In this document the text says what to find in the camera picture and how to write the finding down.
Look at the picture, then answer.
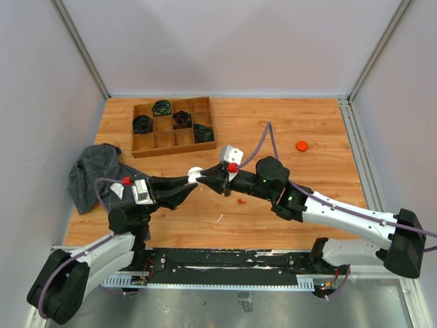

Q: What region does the wooden compartment tray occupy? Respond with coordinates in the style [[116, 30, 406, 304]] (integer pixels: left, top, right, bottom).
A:
[[131, 97, 217, 159]]

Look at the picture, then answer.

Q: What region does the red patterned rolled necktie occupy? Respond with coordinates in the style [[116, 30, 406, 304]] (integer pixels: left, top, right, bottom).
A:
[[172, 111, 192, 130]]

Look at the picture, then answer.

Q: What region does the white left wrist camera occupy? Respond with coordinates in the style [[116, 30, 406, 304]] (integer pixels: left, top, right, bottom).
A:
[[122, 177, 154, 205]]

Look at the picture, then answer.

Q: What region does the orange earbud charging case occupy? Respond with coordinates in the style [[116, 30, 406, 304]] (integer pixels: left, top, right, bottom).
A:
[[296, 140, 309, 152]]

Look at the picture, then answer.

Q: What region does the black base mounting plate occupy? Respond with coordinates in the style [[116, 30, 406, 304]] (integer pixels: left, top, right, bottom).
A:
[[106, 247, 352, 286]]

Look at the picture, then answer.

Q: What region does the black rolled necktie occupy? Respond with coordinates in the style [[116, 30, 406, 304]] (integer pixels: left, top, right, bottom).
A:
[[132, 115, 153, 135]]

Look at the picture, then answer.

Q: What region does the green rolled necktie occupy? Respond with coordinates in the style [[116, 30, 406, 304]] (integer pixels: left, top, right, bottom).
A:
[[152, 99, 172, 117]]

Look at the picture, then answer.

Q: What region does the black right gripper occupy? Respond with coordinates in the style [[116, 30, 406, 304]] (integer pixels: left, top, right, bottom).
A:
[[197, 163, 274, 201]]

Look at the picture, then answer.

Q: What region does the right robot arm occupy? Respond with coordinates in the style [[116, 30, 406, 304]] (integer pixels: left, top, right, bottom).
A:
[[195, 156, 426, 278]]

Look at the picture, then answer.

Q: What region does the grey checked cloth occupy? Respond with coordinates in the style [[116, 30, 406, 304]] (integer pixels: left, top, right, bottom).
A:
[[66, 143, 153, 240]]

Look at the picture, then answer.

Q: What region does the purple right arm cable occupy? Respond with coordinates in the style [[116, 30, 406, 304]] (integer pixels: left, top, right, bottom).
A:
[[237, 122, 437, 254]]

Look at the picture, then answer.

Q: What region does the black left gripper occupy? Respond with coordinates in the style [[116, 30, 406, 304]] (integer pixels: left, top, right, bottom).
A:
[[137, 175, 197, 221]]

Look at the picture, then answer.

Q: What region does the white earbud charging case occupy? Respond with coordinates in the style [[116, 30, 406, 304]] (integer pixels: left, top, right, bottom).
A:
[[187, 167, 203, 184]]

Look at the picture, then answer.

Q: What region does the white cable duct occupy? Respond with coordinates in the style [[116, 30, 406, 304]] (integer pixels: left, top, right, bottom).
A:
[[98, 272, 315, 292]]

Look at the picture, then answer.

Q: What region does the aluminium corner frame post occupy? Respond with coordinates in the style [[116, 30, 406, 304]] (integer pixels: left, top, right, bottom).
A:
[[347, 0, 415, 105]]

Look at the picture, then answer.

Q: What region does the dark rolled necktie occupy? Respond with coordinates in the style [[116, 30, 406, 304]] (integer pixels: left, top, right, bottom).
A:
[[193, 124, 214, 144]]

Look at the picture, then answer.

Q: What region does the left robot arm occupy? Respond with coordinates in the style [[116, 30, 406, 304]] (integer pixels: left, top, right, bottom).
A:
[[27, 174, 199, 325]]

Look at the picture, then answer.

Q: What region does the aluminium left frame post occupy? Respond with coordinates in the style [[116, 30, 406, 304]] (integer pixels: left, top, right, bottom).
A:
[[50, 0, 111, 100]]

